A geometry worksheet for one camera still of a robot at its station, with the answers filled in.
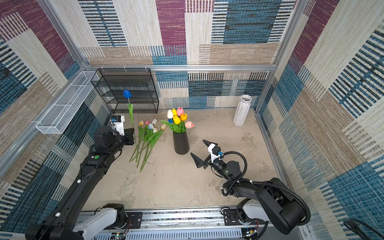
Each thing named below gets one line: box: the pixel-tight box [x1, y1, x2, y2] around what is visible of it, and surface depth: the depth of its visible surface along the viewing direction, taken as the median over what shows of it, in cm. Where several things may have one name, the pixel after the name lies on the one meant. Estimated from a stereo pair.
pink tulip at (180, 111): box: [177, 107, 185, 117], surface depth 76 cm
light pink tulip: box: [185, 120, 195, 129], surface depth 73 cm
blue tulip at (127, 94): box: [123, 89, 137, 146], surface depth 73 cm
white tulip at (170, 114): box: [167, 109, 174, 119], surface depth 76 cm
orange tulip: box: [180, 113, 188, 122], surface depth 75 cm
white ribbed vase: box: [233, 94, 252, 127], surface depth 101 cm
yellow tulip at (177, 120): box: [173, 115, 181, 125], surface depth 75 cm
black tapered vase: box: [173, 130, 190, 155], surface depth 92 cm
